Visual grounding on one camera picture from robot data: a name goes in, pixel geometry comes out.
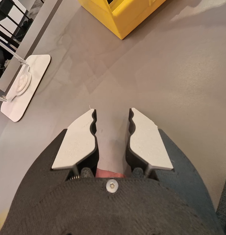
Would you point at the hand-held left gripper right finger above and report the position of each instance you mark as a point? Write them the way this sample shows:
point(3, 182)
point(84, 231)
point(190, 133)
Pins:
point(149, 146)

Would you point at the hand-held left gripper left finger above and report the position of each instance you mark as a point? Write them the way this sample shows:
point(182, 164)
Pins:
point(76, 146)

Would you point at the yellow plastic bin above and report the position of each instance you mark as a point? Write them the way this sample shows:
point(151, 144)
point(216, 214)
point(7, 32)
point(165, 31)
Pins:
point(124, 18)

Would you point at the white panel stand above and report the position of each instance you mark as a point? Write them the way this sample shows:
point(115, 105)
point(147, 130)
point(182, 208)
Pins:
point(37, 73)

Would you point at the black metal rack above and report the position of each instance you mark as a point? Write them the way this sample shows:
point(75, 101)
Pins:
point(12, 20)

